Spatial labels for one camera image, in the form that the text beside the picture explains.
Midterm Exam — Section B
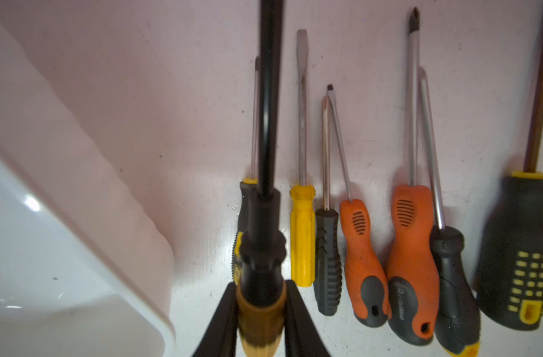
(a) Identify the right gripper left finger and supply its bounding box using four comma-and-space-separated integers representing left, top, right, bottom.
193, 282, 238, 357

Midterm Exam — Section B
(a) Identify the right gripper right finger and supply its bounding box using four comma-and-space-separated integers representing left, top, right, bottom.
285, 280, 330, 357

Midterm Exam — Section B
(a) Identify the small black precision screwdriver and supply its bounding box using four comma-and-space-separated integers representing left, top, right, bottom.
237, 1, 286, 356

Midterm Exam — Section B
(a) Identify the black ribbed handle screwdriver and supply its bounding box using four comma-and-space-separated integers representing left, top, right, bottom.
314, 96, 342, 316

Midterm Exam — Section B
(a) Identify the small orange screwdriver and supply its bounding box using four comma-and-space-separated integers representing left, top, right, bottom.
326, 84, 390, 328

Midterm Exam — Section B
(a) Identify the orange screwdriver long shaft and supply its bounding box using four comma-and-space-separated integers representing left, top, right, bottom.
386, 8, 439, 346

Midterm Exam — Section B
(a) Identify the yellow handle screwdriver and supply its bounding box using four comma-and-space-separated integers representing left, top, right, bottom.
290, 29, 316, 287

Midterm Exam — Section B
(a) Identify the black yellow-tip screwdriver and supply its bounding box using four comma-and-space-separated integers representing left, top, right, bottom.
418, 66, 481, 356

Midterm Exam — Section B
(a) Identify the white plastic storage box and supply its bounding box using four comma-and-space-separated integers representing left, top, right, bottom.
0, 23, 176, 356

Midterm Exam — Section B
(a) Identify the black yellow dotted screwdriver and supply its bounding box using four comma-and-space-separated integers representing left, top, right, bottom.
475, 0, 543, 332

